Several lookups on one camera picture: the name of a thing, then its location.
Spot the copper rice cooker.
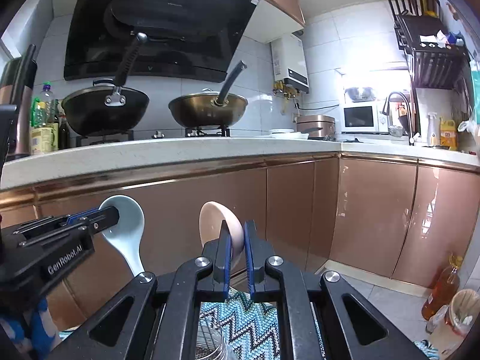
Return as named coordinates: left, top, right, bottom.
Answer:
left=296, top=115, right=336, bottom=141

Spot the black wok with lid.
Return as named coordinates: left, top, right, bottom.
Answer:
left=62, top=33, right=150, bottom=137

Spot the bronze wok with lid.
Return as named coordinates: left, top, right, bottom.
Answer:
left=168, top=60, right=248, bottom=129

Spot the beige trash bin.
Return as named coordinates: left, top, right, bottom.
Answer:
left=430, top=289, right=479, bottom=359

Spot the dark sauce bottle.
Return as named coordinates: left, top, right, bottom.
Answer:
left=57, top=100, right=70, bottom=150

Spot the black dish rack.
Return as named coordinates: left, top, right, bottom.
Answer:
left=386, top=0, right=468, bottom=89

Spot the cooking oil bottle on floor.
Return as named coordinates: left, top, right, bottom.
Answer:
left=421, top=254, right=463, bottom=321

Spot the white ceramic spoon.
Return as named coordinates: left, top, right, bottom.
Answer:
left=99, top=195, right=145, bottom=276

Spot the blue gloved left hand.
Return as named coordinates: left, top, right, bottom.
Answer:
left=1, top=297, right=62, bottom=359

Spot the teal hanging bag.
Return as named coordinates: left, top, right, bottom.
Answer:
left=469, top=59, right=480, bottom=124

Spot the white microwave oven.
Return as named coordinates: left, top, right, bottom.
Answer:
left=340, top=101, right=388, bottom=134

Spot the yellow detergent bottle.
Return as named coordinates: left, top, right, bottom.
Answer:
left=439, top=117, right=458, bottom=151

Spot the gas stove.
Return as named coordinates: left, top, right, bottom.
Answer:
left=70, top=128, right=269, bottom=148

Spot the chevron patterned table mat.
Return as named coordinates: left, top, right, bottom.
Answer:
left=59, top=287, right=432, bottom=360

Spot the beige ceramic spoon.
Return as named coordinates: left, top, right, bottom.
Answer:
left=199, top=202, right=244, bottom=269

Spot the chrome sink faucet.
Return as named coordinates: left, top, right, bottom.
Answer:
left=381, top=91, right=417, bottom=146

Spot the copper black thermos kettle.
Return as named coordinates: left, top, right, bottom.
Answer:
left=1, top=44, right=38, bottom=161

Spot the white water heater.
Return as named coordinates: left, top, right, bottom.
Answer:
left=270, top=33, right=309, bottom=94

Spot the black range hood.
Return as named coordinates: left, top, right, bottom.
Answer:
left=64, top=0, right=260, bottom=83

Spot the green bottle on counter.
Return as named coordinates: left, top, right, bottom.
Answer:
left=29, top=81, right=59, bottom=155

